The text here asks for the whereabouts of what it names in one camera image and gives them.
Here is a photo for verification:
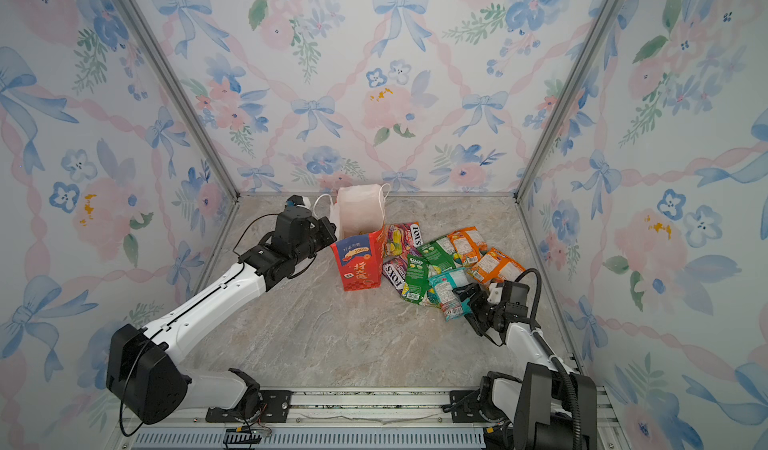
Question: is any teal white snack bag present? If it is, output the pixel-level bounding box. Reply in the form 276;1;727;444
428;268;473;321

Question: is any red pink paper bag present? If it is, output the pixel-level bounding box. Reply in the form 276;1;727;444
312;184;390;292

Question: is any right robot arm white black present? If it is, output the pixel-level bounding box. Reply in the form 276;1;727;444
442;279;598;449

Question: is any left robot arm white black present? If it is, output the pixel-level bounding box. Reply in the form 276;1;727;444
105;201;337;425

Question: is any orange snack bag front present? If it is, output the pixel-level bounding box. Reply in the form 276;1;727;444
469;248;525;286

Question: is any orange snack bag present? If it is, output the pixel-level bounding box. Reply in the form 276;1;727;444
469;248;525;286
448;226;489;266

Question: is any orange snack bag rear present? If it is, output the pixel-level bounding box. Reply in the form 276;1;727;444
448;226;489;266

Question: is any green snack bag small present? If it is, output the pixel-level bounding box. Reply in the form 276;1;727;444
417;236;461;276

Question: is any green lime snack bag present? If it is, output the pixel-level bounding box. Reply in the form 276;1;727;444
401;255;439;307

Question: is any purple Fox's candy bag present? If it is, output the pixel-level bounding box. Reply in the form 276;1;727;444
382;256;408;297

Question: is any pink yellow Fox's candy bag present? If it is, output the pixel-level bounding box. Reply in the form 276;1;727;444
384;222;424;259

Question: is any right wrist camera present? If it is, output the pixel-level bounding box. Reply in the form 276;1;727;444
487;283;503;306

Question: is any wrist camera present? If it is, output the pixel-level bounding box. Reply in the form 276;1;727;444
285;195;310;210
487;283;503;306

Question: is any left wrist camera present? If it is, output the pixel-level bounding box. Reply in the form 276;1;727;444
285;195;310;210

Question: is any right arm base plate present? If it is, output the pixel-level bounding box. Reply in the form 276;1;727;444
442;390;508;425

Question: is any aluminium mounting rail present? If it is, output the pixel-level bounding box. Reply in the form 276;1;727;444
113;385;631;450

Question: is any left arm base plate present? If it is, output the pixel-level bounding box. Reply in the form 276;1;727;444
205;390;293;424

